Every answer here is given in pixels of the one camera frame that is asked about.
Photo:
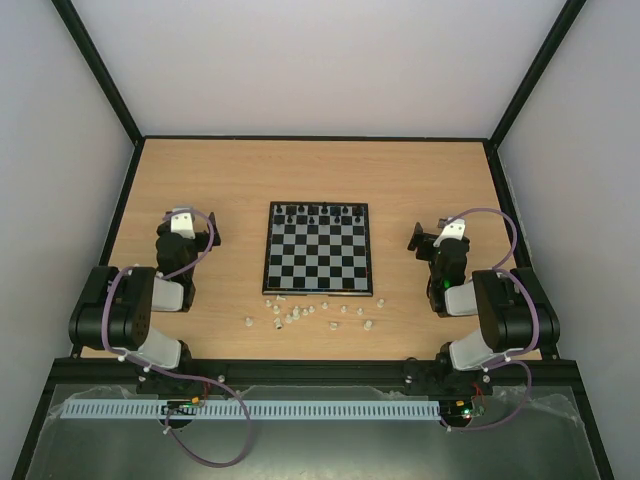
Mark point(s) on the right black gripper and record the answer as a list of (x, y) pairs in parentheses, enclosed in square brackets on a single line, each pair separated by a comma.
[(426, 242)]

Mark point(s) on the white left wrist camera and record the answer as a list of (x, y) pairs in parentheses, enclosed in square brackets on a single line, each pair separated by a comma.
[(181, 222)]

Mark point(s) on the grey slotted cable duct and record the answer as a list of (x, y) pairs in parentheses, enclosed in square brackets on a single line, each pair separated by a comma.
[(259, 410)]

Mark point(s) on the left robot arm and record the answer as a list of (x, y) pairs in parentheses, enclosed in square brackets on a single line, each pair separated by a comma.
[(113, 312)]

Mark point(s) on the left circuit board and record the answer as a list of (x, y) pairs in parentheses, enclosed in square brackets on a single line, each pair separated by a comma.
[(183, 408)]

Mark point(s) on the black and silver chessboard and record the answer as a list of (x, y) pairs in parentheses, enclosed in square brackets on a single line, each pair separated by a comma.
[(303, 259)]

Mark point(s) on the green circuit board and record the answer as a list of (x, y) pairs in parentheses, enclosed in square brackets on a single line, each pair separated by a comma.
[(474, 411)]

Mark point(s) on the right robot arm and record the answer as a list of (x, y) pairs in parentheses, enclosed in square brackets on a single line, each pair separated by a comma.
[(514, 312)]

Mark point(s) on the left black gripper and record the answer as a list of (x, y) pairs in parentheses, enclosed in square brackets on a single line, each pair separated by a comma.
[(208, 243)]

